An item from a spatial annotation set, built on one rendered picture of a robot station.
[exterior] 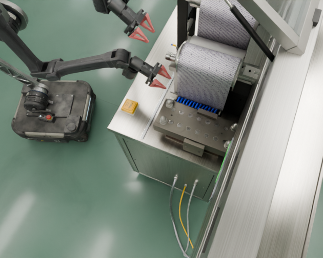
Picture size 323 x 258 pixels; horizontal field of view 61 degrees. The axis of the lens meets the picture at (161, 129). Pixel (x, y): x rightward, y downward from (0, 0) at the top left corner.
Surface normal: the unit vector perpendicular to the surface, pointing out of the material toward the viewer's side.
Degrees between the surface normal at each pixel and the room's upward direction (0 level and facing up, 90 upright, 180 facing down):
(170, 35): 0
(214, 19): 92
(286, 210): 0
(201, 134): 0
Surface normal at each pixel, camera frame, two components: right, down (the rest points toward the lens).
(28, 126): -0.05, -0.41
